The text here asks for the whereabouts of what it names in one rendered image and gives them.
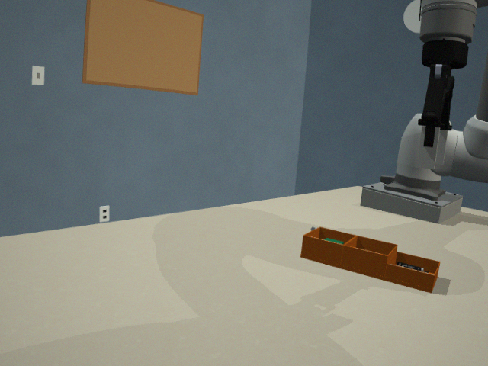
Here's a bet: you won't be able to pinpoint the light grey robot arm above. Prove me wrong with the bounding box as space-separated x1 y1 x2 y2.
380 0 488 201

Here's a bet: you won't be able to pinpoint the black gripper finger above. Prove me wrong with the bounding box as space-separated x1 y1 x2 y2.
416 64 454 169
435 82 454 165

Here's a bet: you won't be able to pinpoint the brown rack of bins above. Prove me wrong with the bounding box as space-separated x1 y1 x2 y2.
300 227 440 293

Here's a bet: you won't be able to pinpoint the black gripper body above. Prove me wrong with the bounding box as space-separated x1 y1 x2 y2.
422 39 468 89

